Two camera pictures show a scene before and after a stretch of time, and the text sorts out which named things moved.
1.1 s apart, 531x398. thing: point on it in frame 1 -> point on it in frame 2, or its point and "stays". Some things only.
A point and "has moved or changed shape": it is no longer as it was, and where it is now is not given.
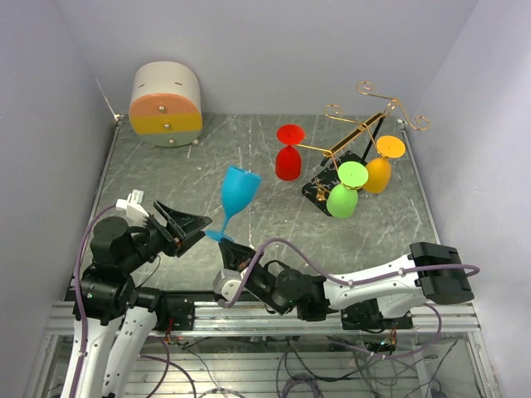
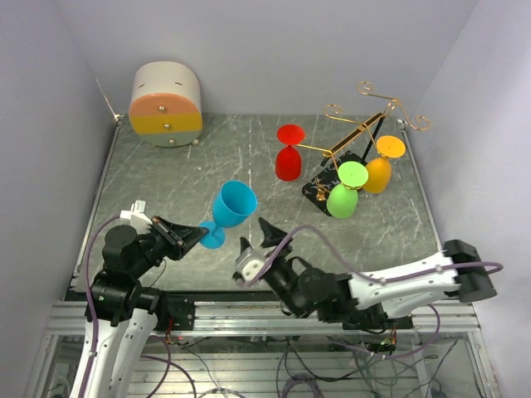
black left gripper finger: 188,241 stays
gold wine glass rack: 353,150 stays
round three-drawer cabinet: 166,108 stays
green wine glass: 342,200 stays
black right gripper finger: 235,256 -> 273,236
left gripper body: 159,238 stays
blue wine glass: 239,189 has moved or changed shape
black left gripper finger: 185,223 -> 184,235
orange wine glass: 379,169 stays
